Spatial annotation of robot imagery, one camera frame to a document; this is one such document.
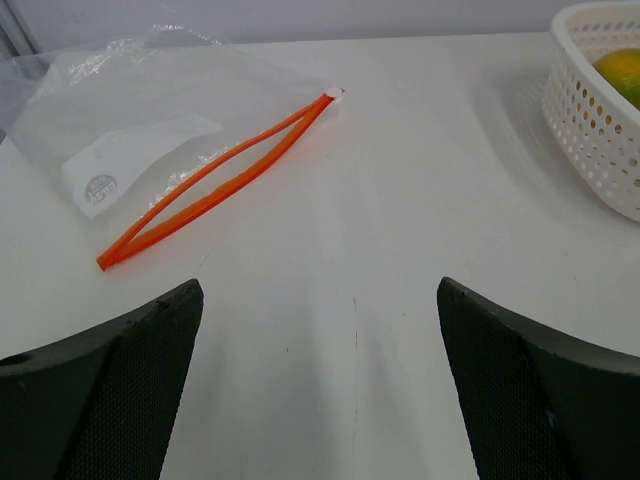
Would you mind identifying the white perforated plastic basket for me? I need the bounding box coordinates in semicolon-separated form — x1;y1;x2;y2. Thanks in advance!
542;1;639;222

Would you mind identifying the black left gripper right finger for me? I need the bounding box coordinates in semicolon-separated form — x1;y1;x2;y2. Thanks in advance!
437;277;639;479

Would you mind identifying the clear zip bag orange zipper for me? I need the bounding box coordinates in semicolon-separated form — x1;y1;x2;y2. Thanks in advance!
1;25;343;270

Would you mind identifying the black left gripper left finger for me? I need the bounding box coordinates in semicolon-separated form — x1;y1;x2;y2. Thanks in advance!
1;279;204;479

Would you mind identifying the green yellow mango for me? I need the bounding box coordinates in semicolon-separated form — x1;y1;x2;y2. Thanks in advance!
593;48;640;109

